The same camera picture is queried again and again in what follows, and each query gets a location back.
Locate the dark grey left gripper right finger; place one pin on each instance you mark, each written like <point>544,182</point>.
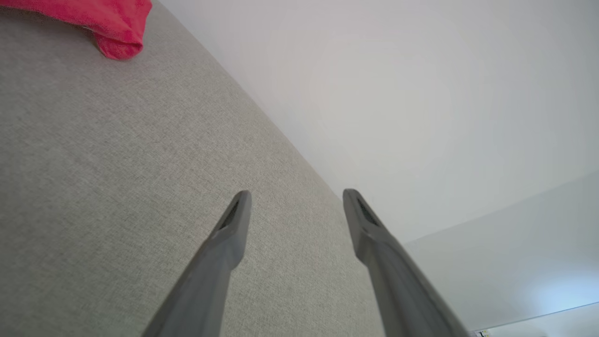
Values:
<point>398,285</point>

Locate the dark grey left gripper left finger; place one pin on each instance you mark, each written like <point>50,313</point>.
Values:
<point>213,271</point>

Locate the red white basketball jersey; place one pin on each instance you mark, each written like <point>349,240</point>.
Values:
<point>112,23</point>

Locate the grey fabric sofa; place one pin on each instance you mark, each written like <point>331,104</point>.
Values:
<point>117,178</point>

